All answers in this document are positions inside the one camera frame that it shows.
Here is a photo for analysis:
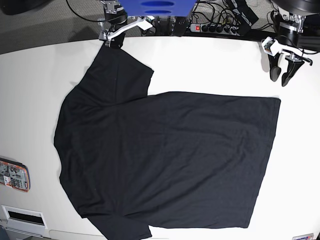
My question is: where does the left gripper with bracket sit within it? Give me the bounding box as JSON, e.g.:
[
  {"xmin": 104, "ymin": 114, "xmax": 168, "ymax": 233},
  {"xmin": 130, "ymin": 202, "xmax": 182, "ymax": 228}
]
[{"xmin": 261, "ymin": 37, "xmax": 313, "ymax": 87}]

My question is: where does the right gripper with bracket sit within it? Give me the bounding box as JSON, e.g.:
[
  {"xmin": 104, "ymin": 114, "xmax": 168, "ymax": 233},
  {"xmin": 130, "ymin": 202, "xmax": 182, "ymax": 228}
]
[{"xmin": 98, "ymin": 15, "xmax": 153, "ymax": 47}]

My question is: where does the black T-shirt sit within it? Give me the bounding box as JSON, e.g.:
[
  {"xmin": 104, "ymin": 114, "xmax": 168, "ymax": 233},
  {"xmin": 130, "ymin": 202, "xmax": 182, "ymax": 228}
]
[{"xmin": 54, "ymin": 46, "xmax": 281, "ymax": 240}]

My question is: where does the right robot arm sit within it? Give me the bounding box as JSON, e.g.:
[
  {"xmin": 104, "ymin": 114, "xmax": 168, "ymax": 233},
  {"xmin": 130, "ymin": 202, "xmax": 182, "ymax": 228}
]
[{"xmin": 98, "ymin": 0, "xmax": 155, "ymax": 49}]

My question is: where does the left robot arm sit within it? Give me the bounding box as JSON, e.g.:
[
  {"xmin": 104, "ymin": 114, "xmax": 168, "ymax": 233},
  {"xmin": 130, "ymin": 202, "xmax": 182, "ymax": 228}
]
[{"xmin": 261, "ymin": 0, "xmax": 320, "ymax": 87}]

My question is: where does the blue plastic stand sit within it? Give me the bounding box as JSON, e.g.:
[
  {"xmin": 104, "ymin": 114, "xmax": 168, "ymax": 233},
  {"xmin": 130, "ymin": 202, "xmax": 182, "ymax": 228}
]
[{"xmin": 119, "ymin": 0, "xmax": 196, "ymax": 17}]

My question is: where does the black device behind table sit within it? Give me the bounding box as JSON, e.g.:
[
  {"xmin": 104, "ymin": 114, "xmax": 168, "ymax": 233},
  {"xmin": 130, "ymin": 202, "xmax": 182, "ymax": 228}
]
[{"xmin": 225, "ymin": 0, "xmax": 259, "ymax": 36}]

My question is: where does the white power strip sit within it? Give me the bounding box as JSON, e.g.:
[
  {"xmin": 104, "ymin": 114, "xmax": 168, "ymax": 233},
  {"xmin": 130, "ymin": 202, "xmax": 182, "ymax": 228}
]
[{"xmin": 189, "ymin": 23, "xmax": 240, "ymax": 36}]

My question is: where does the sticker at table edge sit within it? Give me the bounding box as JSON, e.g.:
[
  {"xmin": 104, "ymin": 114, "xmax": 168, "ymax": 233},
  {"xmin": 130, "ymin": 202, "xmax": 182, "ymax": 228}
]
[{"xmin": 292, "ymin": 233, "xmax": 314, "ymax": 240}]

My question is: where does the orange clear parts box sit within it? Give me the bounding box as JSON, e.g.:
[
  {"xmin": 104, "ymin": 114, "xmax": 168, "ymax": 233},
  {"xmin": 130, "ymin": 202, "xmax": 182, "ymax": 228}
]
[{"xmin": 0, "ymin": 157, "xmax": 31, "ymax": 193}]

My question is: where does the white table cable slot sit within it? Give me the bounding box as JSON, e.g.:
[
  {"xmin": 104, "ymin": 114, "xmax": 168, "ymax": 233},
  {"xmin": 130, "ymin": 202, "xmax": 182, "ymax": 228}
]
[{"xmin": 1, "ymin": 205, "xmax": 48, "ymax": 229}]

